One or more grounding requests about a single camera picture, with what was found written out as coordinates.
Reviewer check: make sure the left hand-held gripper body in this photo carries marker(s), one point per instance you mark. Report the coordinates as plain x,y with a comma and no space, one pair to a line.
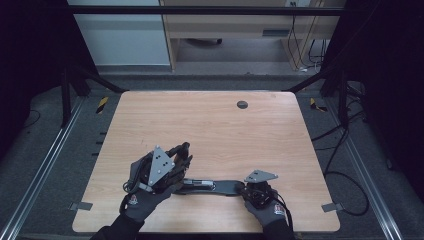
160,166

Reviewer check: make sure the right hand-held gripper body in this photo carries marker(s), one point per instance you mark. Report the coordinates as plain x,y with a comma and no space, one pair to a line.
261,176

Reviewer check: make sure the black stapler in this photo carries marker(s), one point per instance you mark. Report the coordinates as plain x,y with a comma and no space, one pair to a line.
223,187

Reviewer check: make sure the person's right hand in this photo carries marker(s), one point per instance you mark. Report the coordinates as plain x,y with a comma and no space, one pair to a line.
268,215

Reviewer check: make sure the grey tape piece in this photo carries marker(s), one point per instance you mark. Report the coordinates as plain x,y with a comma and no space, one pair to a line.
81,206
332,207

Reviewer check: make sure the orange-black tool on right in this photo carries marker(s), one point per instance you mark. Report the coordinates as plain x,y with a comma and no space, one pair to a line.
316,106

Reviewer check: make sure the white cabinet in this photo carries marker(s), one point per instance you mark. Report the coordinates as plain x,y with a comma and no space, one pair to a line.
123,40

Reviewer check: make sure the light wooden desk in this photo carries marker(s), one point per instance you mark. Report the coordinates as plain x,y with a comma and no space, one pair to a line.
233,23

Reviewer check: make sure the black curtain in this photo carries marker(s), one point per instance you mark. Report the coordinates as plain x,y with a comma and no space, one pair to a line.
30,60
390,83

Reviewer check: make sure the black diagonal frame strut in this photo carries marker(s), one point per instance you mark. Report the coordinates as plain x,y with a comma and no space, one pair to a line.
100,80
310,81

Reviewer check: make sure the aluminium floor rail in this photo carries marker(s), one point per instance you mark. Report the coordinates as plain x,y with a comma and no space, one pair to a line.
366,173
40,170

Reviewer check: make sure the black upright frame post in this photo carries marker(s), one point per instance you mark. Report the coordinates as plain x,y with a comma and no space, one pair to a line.
343,100
65,100

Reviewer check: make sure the black horizontal frame bar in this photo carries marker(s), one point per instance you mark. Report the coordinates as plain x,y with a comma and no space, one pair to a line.
200,10

